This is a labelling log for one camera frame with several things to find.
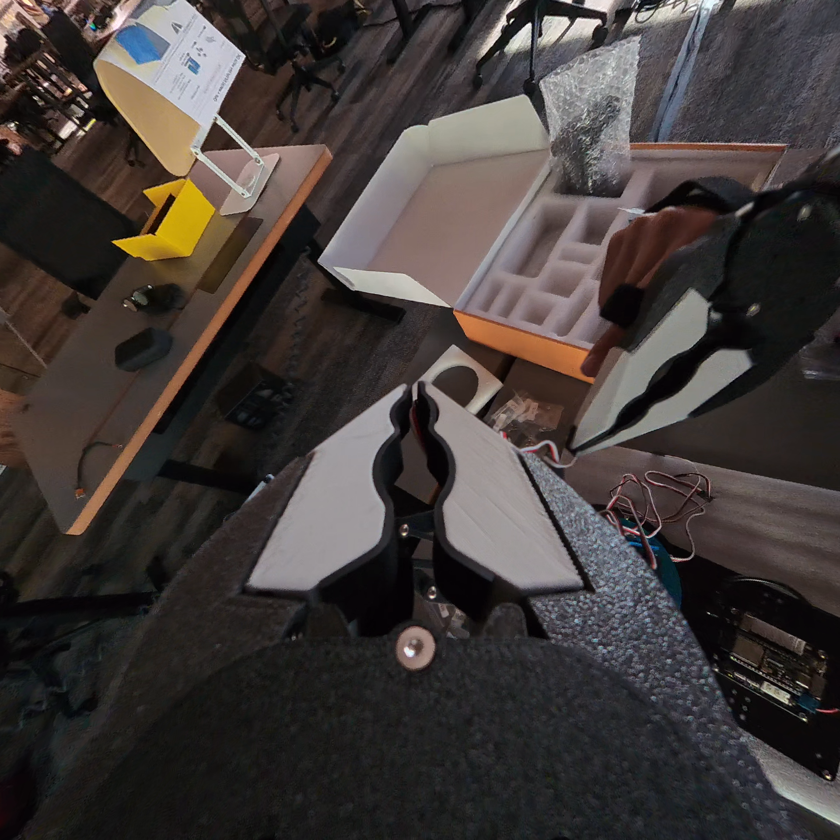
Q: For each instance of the white foam sheet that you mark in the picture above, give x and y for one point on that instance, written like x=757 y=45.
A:
x=754 y=518

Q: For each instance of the crumpled clear plastic bags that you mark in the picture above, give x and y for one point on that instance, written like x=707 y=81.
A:
x=525 y=413

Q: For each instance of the blue toy robot arm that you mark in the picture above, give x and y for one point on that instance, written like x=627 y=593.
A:
x=722 y=590

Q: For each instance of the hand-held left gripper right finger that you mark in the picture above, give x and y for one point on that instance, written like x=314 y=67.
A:
x=505 y=518

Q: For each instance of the bubble wrap bundle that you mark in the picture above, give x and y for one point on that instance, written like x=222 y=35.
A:
x=590 y=118

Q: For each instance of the wood-edged office desk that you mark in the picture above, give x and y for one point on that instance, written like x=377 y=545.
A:
x=98 y=394

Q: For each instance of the orange and white kit box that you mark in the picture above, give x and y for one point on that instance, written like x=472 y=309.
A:
x=446 y=216

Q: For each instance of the white foam cutout piece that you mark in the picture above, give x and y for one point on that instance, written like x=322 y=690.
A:
x=482 y=374

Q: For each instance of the curved cream sign stand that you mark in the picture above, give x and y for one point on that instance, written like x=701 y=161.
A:
x=151 y=111

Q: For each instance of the controller circuit board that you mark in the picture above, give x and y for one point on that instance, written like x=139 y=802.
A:
x=768 y=656

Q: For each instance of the dark oval pouch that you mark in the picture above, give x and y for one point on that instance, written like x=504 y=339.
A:
x=141 y=348

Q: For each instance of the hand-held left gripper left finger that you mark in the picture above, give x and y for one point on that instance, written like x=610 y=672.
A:
x=315 y=518

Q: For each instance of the yellow plastic bin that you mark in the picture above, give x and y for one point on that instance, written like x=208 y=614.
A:
x=170 y=229

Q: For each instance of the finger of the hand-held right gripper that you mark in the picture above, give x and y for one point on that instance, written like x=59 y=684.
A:
x=656 y=341
x=695 y=387

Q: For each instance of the person's right hand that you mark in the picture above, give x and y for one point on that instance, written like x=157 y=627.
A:
x=649 y=243

